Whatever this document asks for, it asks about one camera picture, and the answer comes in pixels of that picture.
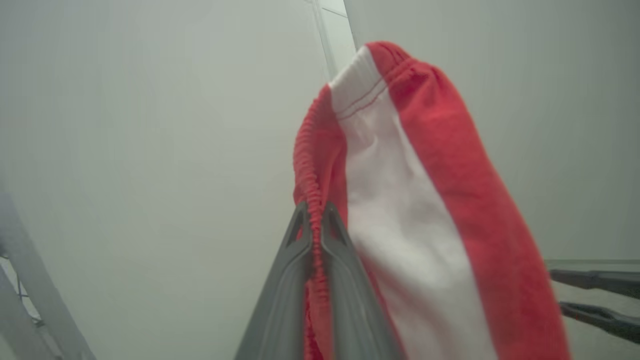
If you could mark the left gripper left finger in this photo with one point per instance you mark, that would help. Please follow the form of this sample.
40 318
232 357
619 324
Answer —
280 300

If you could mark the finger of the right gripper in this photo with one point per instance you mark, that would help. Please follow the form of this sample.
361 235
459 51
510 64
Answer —
610 281
610 320

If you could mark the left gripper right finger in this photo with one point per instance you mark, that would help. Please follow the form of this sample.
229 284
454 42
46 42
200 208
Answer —
350 310

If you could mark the red shorts with white stripes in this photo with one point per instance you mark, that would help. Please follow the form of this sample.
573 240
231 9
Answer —
450 200

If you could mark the grey metal frame post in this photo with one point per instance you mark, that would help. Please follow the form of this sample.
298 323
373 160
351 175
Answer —
55 320

